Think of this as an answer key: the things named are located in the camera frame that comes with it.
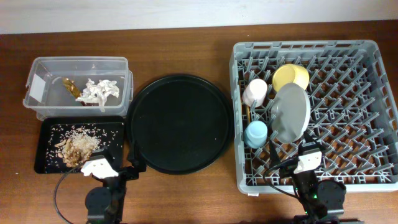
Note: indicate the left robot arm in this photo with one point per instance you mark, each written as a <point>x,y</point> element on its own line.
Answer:
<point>105,204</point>

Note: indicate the grey round plate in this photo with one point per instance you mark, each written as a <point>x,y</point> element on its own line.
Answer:
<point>291,109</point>

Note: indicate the clear plastic storage bin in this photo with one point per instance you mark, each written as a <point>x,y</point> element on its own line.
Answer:
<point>79,86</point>

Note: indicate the round black serving tray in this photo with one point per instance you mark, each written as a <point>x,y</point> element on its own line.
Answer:
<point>182,124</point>

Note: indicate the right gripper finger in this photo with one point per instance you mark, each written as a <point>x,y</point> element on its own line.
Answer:
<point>308,139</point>
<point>274,157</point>

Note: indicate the yellow bowl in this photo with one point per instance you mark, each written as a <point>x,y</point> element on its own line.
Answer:
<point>290,73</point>

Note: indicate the black rectangular tray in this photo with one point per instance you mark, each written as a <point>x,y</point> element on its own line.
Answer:
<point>109,122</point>

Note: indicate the food scraps and rice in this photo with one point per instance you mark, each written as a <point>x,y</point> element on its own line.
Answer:
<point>71,144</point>

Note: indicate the blue plastic cup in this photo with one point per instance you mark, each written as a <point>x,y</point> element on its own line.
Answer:
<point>255,135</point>

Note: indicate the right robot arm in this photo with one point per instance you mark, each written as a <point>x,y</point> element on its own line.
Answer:
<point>322,200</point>

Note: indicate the brown snack wrapper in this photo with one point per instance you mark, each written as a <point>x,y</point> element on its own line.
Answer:
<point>70,86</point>

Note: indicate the white tissue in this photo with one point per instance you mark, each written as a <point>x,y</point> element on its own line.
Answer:
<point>97,94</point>

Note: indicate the wooden chopstick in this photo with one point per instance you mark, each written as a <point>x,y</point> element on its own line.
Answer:
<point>248,112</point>

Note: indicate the pink plastic cup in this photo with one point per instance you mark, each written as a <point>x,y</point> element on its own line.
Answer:
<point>255,93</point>

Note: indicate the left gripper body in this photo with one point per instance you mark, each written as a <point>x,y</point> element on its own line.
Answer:
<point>125,175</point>

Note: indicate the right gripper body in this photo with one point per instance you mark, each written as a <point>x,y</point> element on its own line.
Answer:
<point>309,175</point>

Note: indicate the grey dishwasher rack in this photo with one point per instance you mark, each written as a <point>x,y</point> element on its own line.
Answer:
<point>353,112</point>

